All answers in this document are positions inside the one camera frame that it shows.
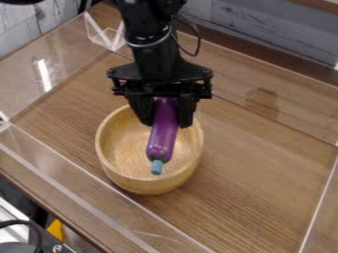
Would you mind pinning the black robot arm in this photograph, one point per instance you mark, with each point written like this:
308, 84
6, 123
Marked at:
147, 18

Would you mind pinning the clear acrylic corner bracket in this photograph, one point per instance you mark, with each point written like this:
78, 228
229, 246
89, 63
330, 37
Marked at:
109, 38

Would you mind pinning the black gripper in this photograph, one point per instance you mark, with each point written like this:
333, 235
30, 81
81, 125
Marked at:
161, 74

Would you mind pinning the yellow black device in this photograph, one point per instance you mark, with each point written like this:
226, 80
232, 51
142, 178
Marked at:
51, 243

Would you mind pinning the brown wooden bowl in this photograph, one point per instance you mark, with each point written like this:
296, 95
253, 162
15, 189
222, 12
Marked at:
121, 145

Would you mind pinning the purple toy eggplant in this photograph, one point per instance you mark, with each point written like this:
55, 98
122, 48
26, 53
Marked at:
163, 134

